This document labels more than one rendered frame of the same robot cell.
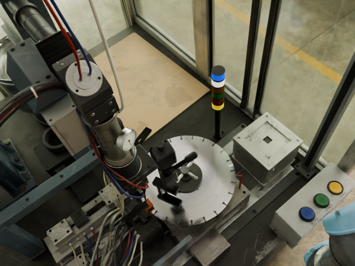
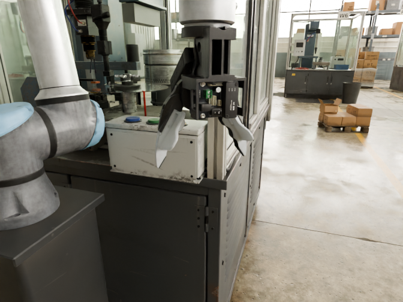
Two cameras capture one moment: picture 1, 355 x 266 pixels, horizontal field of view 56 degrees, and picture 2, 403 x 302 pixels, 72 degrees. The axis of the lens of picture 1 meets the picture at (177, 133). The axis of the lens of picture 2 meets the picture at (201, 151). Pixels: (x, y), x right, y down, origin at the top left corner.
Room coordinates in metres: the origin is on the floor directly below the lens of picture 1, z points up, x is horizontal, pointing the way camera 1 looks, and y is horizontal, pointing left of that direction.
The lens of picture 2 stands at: (-0.06, -1.07, 1.08)
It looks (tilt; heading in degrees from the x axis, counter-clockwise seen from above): 19 degrees down; 48
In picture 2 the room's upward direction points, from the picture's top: straight up
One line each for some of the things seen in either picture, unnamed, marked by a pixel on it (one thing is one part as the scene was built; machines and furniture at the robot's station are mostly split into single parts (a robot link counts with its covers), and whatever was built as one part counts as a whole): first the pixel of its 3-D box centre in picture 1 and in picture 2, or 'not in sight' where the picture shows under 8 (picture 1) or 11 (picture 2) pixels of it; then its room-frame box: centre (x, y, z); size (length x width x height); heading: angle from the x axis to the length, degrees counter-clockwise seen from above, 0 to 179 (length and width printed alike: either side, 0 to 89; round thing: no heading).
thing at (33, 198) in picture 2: not in sight; (17, 190); (0.00, -0.40, 0.80); 0.15 x 0.15 x 0.10
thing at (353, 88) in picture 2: not in sight; (350, 93); (6.90, 1.49, 0.24); 0.39 x 0.39 x 0.47
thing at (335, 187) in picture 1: (334, 188); not in sight; (0.38, -0.48, 0.89); 0.04 x 0.04 x 0.02
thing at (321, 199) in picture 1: (321, 200); (155, 122); (0.34, -0.42, 0.90); 0.04 x 0.04 x 0.02
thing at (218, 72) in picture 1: (218, 73); not in sight; (0.74, -0.17, 1.14); 0.05 x 0.04 x 0.03; 30
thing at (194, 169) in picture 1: (185, 175); (127, 84); (0.49, 0.00, 0.96); 0.11 x 0.11 x 0.03
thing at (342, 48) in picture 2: not in sight; (318, 57); (7.49, 2.67, 1.01); 1.66 x 1.38 x 2.03; 120
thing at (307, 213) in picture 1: (306, 214); (133, 120); (0.31, -0.36, 0.90); 0.04 x 0.04 x 0.02
